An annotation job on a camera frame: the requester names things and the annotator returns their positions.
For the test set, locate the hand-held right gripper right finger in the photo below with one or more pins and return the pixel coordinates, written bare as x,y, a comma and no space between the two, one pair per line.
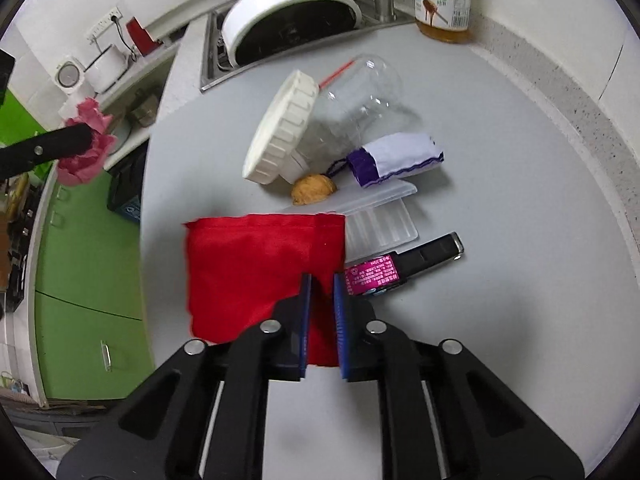
340,330

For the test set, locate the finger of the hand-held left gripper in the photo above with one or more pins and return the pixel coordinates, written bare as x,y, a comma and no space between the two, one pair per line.
50,147

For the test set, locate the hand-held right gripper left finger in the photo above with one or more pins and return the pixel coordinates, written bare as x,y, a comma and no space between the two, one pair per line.
306,325

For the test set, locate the pink tissue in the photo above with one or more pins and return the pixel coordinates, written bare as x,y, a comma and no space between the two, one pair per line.
95,115

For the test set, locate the clear plastic tray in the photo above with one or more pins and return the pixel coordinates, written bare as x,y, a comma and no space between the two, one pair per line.
380,230

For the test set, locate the white round timer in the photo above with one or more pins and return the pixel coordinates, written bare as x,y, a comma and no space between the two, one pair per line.
67,74

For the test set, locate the red cloth bag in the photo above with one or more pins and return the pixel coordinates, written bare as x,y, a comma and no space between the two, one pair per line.
240,270

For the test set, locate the white kettle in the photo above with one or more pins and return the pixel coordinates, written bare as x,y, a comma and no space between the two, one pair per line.
106,67

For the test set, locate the black gas stove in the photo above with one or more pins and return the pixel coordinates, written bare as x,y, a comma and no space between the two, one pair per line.
20,255

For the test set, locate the black lighter with pink label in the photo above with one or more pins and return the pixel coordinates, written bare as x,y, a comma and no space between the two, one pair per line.
425,257

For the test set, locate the walnut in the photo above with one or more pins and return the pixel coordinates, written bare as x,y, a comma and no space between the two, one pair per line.
314,190

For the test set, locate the green cabinet under stove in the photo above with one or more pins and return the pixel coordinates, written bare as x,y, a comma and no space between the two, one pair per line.
85,280

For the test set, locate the red box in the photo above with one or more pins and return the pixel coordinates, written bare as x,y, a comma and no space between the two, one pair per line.
142,35

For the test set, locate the steel sink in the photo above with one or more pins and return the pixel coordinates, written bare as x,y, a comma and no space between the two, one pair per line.
212,60

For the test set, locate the purple and white pouch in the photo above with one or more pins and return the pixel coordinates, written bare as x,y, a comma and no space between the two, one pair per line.
400,152

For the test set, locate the clear jar with white lid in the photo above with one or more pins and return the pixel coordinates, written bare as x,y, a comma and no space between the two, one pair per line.
370,105

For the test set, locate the white round cooker pot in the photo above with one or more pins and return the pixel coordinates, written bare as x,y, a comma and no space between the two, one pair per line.
290,15

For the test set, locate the honey bottle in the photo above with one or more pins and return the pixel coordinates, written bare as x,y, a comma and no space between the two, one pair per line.
445,5

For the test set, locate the white wall socket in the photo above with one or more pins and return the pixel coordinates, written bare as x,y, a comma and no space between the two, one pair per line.
102,24

